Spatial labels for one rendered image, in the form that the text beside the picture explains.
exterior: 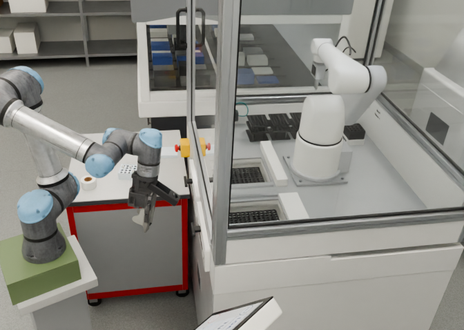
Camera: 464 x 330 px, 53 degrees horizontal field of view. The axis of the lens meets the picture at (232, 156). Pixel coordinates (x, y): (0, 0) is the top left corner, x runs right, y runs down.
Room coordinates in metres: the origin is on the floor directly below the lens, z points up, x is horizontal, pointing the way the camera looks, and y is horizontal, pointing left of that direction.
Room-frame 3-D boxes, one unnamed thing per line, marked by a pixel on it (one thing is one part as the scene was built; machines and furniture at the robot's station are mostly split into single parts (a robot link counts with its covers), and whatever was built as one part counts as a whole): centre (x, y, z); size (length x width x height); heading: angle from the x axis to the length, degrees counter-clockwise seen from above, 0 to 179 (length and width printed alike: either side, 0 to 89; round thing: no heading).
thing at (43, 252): (1.26, 0.67, 0.91); 0.15 x 0.15 x 0.10
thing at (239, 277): (1.73, -0.32, 0.87); 1.02 x 0.95 x 0.14; 12
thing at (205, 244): (1.37, 0.10, 0.87); 0.29 x 0.02 x 0.11; 12
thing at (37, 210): (1.27, 0.67, 1.03); 0.13 x 0.12 x 0.14; 167
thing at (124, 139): (1.32, 0.37, 1.30); 0.11 x 0.11 x 0.08; 77
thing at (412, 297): (1.73, -0.32, 0.40); 1.03 x 0.95 x 0.80; 12
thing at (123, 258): (2.02, 0.54, 0.38); 0.62 x 0.58 x 0.76; 12
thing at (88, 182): (1.79, 0.67, 0.78); 0.07 x 0.07 x 0.04
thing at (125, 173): (1.90, 0.49, 0.78); 0.12 x 0.08 x 0.04; 90
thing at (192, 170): (1.68, 0.16, 0.87); 0.29 x 0.02 x 0.11; 12
